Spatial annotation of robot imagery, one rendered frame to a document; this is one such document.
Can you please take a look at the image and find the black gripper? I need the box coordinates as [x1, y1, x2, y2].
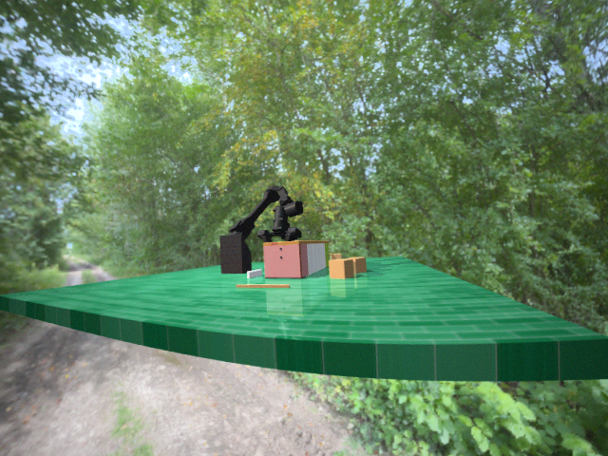
[257, 216, 302, 243]

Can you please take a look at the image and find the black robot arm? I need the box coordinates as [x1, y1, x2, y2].
[229, 185, 303, 240]

